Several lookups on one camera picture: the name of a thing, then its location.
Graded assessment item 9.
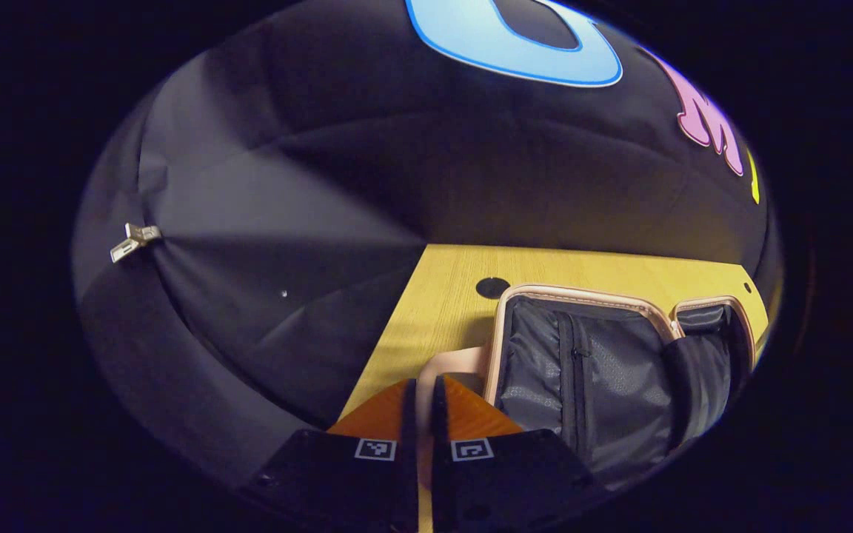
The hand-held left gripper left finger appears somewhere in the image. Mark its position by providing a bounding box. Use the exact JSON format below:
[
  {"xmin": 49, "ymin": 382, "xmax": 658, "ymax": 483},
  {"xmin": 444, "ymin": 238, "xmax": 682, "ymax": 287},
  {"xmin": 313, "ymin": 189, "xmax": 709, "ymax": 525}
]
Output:
[{"xmin": 240, "ymin": 378, "xmax": 420, "ymax": 533}]

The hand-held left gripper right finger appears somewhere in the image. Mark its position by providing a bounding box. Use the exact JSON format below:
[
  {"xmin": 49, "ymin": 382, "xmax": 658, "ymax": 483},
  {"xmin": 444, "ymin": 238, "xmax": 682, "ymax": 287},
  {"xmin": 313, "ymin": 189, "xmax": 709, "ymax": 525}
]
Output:
[{"xmin": 430, "ymin": 374, "xmax": 609, "ymax": 533}]

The pink suitcase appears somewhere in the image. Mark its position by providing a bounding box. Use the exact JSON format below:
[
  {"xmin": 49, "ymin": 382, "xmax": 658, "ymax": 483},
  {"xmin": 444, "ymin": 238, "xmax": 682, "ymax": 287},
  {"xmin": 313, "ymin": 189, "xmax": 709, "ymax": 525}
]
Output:
[{"xmin": 415, "ymin": 284, "xmax": 758, "ymax": 491}]

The small white clip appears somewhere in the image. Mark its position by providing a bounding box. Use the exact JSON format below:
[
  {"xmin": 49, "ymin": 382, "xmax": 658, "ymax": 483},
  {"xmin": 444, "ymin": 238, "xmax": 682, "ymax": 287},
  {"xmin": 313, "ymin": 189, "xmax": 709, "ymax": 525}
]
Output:
[{"xmin": 110, "ymin": 222, "xmax": 163, "ymax": 264}]

